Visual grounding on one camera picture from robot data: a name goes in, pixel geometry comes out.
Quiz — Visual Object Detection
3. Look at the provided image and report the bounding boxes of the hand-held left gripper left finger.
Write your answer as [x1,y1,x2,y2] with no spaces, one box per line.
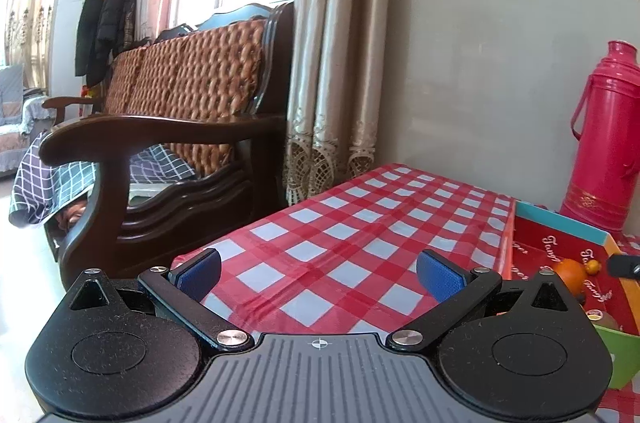
[60,248,253,352]

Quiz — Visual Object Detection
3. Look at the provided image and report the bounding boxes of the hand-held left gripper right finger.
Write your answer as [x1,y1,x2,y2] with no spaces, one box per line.
[385,249,581,352]

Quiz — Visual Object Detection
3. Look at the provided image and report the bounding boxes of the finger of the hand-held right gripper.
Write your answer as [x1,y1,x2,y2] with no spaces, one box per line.
[606,254,640,280]

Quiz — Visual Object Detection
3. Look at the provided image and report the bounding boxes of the orange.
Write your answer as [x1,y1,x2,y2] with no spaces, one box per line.
[553,259,589,299]

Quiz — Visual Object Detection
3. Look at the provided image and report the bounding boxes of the brown kiwi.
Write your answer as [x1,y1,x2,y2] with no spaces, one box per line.
[589,310,627,334]

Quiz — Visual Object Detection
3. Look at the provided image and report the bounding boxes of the colourful cardboard box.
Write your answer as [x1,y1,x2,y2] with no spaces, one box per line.
[499,200,640,390]

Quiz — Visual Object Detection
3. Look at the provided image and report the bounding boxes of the red checkered tablecloth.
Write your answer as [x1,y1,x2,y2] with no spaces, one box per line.
[170,162,640,423]

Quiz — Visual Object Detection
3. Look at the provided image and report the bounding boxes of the red thermos flask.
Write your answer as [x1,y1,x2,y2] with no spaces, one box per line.
[559,40,640,232]

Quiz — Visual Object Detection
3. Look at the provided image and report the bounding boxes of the dark wooden sofa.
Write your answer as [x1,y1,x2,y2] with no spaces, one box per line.
[39,2,297,295]

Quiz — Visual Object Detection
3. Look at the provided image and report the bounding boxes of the grey plaid cloth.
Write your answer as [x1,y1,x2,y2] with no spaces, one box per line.
[9,137,197,229]

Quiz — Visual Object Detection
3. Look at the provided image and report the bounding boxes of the woven brown sofa cushion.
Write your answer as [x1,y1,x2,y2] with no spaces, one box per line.
[104,19,267,178]

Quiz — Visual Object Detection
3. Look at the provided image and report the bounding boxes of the covered grey sofa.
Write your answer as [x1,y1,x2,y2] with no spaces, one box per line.
[0,64,57,178]

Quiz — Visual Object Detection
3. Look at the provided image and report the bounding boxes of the beige lace curtain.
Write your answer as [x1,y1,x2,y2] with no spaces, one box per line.
[281,0,391,206]

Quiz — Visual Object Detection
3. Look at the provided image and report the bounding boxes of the black coat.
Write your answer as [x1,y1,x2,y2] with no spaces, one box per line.
[75,0,140,88]

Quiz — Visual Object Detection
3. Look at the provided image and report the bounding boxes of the white cabinet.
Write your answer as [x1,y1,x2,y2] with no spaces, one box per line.
[49,0,109,116]

